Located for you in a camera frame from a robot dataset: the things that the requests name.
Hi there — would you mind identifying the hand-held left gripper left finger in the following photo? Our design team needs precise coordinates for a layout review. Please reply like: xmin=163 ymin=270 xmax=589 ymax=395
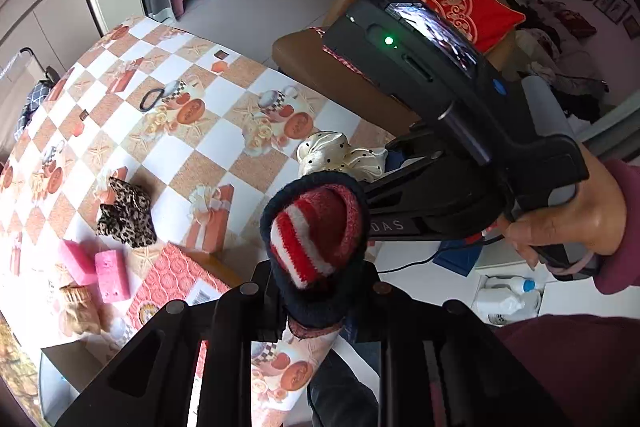
xmin=55 ymin=261 xmax=287 ymax=427

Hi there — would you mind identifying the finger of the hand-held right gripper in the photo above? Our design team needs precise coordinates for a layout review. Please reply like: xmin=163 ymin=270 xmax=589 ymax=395
xmin=384 ymin=129 xmax=445 ymax=178
xmin=361 ymin=166 xmax=466 ymax=215

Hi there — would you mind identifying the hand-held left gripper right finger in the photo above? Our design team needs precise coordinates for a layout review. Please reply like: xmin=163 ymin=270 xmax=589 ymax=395
xmin=344 ymin=261 xmax=567 ymax=427

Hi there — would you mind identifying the cream polka dot scrunchie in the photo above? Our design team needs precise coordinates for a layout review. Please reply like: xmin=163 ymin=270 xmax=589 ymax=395
xmin=296 ymin=131 xmax=390 ymax=182

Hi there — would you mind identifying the red striped navy sock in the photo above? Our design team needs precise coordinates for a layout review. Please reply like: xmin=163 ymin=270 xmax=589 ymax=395
xmin=260 ymin=173 xmax=373 ymax=340

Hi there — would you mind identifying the person's right forearm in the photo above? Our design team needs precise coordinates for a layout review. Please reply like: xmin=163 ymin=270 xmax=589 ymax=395
xmin=595 ymin=159 xmax=640 ymax=295

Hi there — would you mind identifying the person's right hand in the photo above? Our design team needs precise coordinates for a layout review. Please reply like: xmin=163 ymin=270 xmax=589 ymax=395
xmin=500 ymin=146 xmax=628 ymax=269

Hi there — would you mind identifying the blue flat item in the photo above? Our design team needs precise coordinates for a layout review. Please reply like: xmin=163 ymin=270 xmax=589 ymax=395
xmin=432 ymin=239 xmax=483 ymax=278

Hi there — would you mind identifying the person's dark trouser leg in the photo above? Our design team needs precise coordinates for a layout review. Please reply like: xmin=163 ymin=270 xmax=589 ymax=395
xmin=307 ymin=349 xmax=381 ymax=427

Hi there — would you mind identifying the red patterned carton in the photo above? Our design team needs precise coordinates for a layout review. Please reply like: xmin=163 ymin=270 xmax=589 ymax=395
xmin=125 ymin=243 xmax=233 ymax=338

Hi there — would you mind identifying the white plastic bottle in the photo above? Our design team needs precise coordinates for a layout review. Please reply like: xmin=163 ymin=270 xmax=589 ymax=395
xmin=475 ymin=288 xmax=543 ymax=325

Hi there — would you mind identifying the red checked cloth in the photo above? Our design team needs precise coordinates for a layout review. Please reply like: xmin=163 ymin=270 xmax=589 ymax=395
xmin=307 ymin=26 xmax=396 ymax=82

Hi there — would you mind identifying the white bottle blue cap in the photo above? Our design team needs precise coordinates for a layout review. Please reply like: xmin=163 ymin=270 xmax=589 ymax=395
xmin=482 ymin=276 xmax=537 ymax=294

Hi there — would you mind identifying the pink sponge block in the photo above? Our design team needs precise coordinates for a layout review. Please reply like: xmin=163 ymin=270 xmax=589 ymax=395
xmin=57 ymin=239 xmax=98 ymax=286
xmin=94 ymin=249 xmax=132 ymax=304

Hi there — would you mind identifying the brown wooden chair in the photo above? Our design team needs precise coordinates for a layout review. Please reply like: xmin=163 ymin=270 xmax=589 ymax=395
xmin=272 ymin=0 xmax=516 ymax=138

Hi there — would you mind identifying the leopard print scrunchie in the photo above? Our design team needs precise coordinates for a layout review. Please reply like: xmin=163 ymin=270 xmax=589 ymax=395
xmin=95 ymin=177 xmax=158 ymax=249

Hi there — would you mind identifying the checkered printed tablecloth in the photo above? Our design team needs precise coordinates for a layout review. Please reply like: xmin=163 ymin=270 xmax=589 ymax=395
xmin=0 ymin=16 xmax=396 ymax=427

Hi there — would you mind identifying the white open cardboard box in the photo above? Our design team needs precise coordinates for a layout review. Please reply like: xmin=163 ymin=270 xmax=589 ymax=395
xmin=37 ymin=339 xmax=131 ymax=425

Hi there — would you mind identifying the person's maroon top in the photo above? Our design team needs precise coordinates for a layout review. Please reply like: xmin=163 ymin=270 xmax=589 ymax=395
xmin=495 ymin=314 xmax=640 ymax=427

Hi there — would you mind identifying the dark checked garment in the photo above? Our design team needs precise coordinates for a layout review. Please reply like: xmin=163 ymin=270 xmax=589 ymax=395
xmin=14 ymin=79 xmax=53 ymax=140

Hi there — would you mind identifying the black cable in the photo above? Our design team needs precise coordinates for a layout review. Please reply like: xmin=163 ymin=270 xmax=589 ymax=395
xmin=377 ymin=234 xmax=506 ymax=273

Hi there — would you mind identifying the black hair tie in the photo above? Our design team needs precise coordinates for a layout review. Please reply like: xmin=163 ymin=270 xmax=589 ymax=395
xmin=139 ymin=87 xmax=168 ymax=112

